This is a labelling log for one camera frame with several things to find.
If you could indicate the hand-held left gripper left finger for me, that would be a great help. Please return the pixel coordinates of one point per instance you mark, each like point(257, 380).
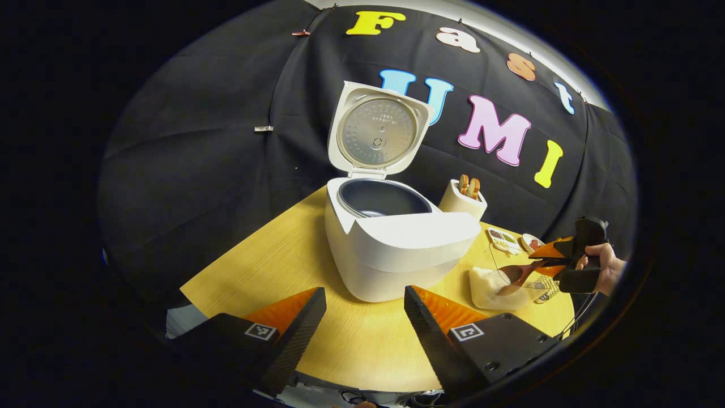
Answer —
point(289, 345)

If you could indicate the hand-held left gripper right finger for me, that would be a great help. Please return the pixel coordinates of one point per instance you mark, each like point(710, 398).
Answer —
point(433, 345)

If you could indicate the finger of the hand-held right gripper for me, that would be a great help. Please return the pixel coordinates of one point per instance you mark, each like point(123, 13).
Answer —
point(552, 270)
point(558, 249)

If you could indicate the clear chopstick holder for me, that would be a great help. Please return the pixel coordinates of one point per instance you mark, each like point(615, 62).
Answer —
point(548, 293)

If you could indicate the brown wooden spoon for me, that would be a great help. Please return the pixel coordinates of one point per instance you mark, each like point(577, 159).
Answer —
point(512, 276)

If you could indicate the white rice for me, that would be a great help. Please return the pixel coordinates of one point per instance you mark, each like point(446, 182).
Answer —
point(484, 283)

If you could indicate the white rice cooker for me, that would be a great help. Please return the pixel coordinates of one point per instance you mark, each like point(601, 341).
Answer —
point(396, 249)

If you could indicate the white round plate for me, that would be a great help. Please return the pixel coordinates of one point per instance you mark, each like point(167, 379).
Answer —
point(527, 245)

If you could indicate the white divided grain dish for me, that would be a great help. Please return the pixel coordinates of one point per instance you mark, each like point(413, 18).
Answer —
point(501, 237)

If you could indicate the toasted bread slice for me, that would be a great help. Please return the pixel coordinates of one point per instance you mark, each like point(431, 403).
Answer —
point(463, 185)
point(474, 188)

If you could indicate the white toaster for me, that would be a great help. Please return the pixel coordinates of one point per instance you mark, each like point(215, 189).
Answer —
point(456, 203)

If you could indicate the black backdrop cloth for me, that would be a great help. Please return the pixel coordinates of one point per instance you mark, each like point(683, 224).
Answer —
point(198, 141)

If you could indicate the copper cloth clip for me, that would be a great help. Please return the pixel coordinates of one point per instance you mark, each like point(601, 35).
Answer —
point(301, 33)

